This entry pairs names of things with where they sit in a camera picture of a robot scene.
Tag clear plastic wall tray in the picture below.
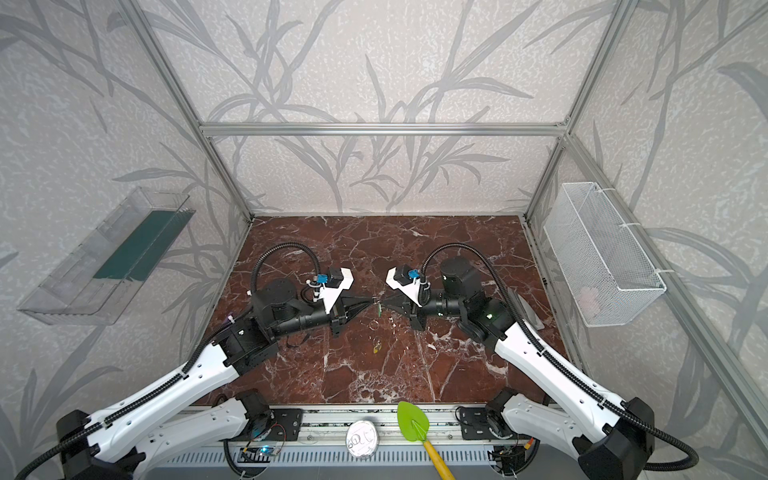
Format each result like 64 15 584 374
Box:
17 187 195 326

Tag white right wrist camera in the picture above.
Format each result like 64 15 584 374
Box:
386 265 430 307

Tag white wire mesh basket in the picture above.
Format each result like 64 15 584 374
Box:
544 182 667 328

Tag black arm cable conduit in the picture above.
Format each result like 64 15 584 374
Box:
14 241 324 480
419 242 701 472

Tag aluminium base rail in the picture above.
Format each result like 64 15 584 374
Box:
113 403 541 480

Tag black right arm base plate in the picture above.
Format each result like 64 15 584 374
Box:
454 406 506 440

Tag grey metal tongs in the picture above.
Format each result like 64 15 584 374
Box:
510 291 545 331

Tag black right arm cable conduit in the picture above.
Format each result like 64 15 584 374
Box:
419 242 701 472

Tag pink object in basket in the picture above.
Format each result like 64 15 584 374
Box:
576 287 601 320

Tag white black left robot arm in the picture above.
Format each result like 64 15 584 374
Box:
57 268 374 479

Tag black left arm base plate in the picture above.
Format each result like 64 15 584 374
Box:
238 408 304 443

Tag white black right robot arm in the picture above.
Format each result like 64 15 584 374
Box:
383 256 655 479

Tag round silver tin lid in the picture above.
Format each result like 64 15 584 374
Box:
345 420 379 459

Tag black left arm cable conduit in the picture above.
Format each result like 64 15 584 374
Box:
14 241 324 480

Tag green toy shovel yellow handle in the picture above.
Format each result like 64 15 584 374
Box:
397 401 455 480

